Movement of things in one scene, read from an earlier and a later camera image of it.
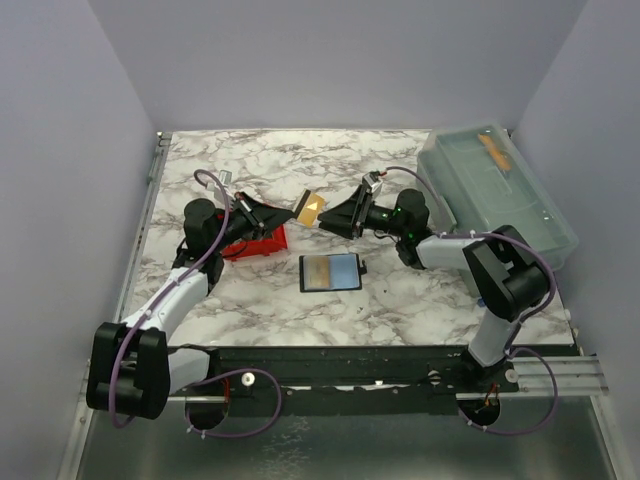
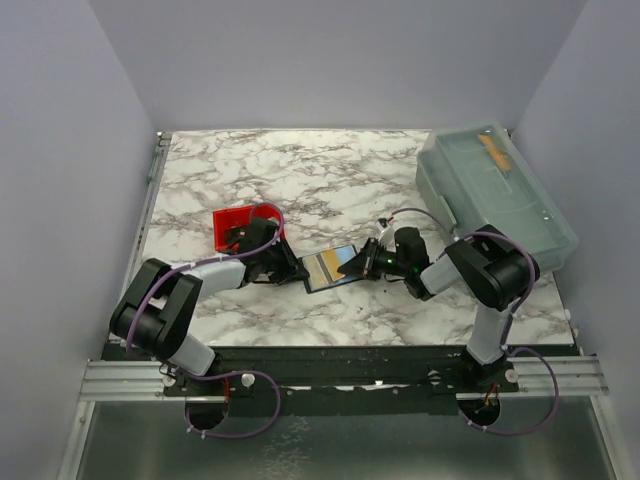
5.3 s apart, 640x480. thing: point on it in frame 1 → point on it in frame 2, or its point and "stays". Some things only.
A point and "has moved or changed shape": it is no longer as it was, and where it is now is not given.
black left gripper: [259, 216] → [292, 270]
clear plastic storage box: [476, 179] stays
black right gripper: [350, 218] → [359, 266]
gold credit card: [310, 209] → [333, 262]
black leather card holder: [331, 272] has moved or changed shape
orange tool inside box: [497, 155] stays
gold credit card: [316, 272] stays
